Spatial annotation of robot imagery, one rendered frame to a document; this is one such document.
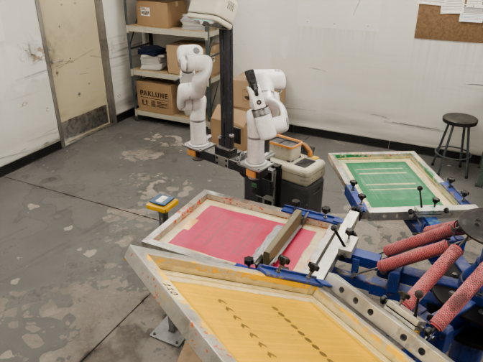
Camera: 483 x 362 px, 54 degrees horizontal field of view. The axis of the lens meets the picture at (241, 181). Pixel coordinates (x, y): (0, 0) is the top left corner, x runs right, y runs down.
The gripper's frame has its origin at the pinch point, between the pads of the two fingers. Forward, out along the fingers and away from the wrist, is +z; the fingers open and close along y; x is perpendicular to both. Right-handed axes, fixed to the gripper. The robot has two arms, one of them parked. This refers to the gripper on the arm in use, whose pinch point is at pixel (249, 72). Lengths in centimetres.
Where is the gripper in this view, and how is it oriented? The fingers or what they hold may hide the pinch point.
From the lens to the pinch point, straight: 200.6
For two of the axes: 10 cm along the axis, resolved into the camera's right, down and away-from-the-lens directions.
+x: 9.5, -3.0, -0.1
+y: -0.6, -2.2, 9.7
